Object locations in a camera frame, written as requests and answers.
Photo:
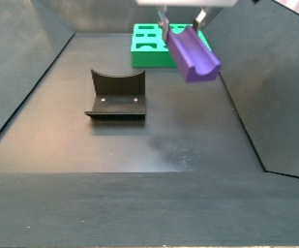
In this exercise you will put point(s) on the purple arch object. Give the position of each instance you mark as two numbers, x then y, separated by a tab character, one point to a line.
196	60

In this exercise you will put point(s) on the black fixture bracket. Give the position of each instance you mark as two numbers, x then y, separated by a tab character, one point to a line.
120	96

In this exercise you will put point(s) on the green shape sorter block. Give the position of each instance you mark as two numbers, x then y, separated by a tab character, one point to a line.
149	49

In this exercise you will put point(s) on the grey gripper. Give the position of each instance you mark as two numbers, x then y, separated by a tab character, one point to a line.
184	3

